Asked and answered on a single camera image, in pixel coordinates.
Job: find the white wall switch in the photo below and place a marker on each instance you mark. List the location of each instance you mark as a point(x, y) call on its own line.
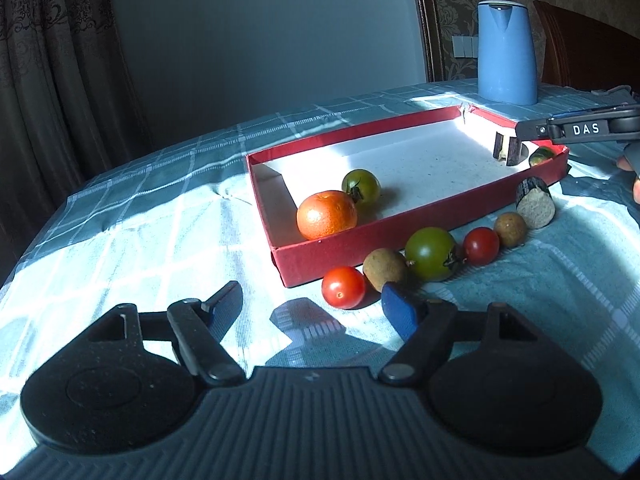
point(465, 46)

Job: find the red cherry tomato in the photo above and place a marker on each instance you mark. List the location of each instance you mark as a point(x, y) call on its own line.
point(481, 246)
point(342, 287)

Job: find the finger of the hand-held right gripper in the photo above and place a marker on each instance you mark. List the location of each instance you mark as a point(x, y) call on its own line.
point(580, 129)

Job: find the blue jug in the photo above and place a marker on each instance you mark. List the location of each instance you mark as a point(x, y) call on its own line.
point(506, 55)

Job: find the brown wooden chair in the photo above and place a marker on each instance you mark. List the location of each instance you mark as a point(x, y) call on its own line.
point(585, 50)

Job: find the orange tangerine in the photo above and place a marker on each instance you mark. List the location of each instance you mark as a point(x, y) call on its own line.
point(326, 215)

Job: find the patterned grey curtain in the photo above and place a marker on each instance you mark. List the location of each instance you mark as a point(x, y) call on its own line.
point(55, 85)

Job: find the checked teal tablecloth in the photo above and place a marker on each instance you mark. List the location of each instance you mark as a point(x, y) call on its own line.
point(150, 220)

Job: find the small green tomato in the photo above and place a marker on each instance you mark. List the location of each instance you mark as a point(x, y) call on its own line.
point(364, 184)

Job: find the green cucumber piece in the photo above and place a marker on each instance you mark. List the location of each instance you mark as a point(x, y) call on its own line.
point(542, 156)

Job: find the brown kiwi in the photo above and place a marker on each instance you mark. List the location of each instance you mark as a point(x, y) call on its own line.
point(383, 267)

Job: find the dark wooden frame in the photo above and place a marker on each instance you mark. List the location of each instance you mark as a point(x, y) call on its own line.
point(440, 15)

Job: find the large green tomato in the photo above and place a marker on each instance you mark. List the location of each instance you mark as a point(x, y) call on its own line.
point(429, 252)

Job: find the blocky eggplant piece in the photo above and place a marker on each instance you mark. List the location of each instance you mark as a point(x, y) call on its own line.
point(506, 151)

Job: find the round eggplant piece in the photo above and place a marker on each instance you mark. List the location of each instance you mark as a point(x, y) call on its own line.
point(536, 207)

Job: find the red cardboard box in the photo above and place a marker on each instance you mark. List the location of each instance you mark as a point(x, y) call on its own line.
point(320, 257)

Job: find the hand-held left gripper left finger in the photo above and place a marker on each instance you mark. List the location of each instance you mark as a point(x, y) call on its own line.
point(226, 306)

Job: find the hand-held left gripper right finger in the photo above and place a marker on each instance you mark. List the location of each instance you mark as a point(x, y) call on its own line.
point(400, 311)

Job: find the person's right hand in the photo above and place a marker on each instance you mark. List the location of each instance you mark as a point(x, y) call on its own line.
point(631, 165)

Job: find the small brown round fruit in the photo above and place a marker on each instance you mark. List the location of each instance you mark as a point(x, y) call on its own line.
point(510, 230)

